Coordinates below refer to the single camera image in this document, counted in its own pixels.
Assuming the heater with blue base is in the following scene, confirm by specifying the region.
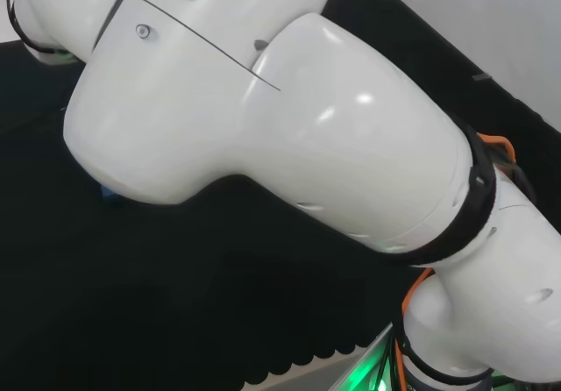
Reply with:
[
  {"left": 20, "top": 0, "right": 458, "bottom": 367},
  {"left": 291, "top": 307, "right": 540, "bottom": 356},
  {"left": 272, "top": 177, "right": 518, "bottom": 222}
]
[{"left": 99, "top": 181, "right": 131, "bottom": 201}]

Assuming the black bench cloth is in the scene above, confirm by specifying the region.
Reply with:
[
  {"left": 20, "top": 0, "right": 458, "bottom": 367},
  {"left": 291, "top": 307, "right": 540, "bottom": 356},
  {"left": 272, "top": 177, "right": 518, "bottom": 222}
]
[{"left": 0, "top": 0, "right": 561, "bottom": 388}]

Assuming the grey metal base plate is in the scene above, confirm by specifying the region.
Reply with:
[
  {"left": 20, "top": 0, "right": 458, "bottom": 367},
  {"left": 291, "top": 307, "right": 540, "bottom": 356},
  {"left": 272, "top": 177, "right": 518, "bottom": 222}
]
[{"left": 339, "top": 320, "right": 398, "bottom": 391}]

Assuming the orange cable with inline box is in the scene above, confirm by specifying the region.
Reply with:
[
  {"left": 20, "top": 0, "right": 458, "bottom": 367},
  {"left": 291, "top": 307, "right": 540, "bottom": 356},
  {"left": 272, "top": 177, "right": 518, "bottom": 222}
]
[{"left": 395, "top": 132, "right": 518, "bottom": 391}]

